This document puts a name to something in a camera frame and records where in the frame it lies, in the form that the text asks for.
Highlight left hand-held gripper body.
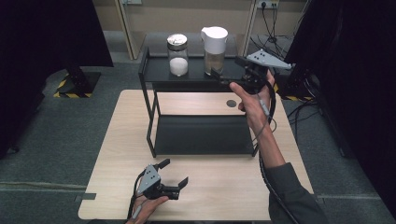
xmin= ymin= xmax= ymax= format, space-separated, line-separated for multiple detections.
xmin=136 ymin=163 xmax=181 ymax=201

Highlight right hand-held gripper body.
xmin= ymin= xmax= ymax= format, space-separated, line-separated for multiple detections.
xmin=228 ymin=49 xmax=293 ymax=95

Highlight glass jar with white lid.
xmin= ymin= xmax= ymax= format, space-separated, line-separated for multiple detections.
xmin=200 ymin=25 xmax=229 ymax=77

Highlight glass jar with silver lid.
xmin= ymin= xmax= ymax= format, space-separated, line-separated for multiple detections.
xmin=166 ymin=33 xmax=190 ymax=77

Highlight black metal two-tier rack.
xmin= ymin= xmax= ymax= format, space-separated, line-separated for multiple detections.
xmin=137 ymin=46 xmax=281 ymax=159

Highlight person's left hand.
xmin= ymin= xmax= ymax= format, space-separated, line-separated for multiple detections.
xmin=125 ymin=195 xmax=170 ymax=224

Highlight person's right hand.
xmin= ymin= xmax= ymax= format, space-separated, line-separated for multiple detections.
xmin=229 ymin=70 xmax=276 ymax=133

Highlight black stand base striped tape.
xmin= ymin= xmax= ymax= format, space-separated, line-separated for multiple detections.
xmin=273 ymin=73 xmax=316 ymax=102
xmin=53 ymin=66 xmax=102 ymax=99

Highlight black curtain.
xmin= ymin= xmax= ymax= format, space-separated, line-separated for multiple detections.
xmin=283 ymin=0 xmax=396 ymax=218
xmin=0 ymin=0 xmax=114 ymax=160

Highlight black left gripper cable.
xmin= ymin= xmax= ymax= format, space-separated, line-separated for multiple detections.
xmin=126 ymin=173 xmax=148 ymax=220

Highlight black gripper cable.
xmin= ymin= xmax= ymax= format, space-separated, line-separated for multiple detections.
xmin=126 ymin=173 xmax=148 ymax=220
xmin=255 ymin=78 xmax=297 ymax=224

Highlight bundle of black floor cables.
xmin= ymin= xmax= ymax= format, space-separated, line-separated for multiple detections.
xmin=250 ymin=4 xmax=295 ymax=64

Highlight white wall socket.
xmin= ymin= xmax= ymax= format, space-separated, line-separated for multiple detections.
xmin=256 ymin=0 xmax=280 ymax=9

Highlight black cables beside table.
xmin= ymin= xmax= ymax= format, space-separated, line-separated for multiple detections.
xmin=286 ymin=98 xmax=321 ymax=143

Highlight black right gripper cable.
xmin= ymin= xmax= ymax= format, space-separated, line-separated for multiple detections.
xmin=255 ymin=78 xmax=297 ymax=224

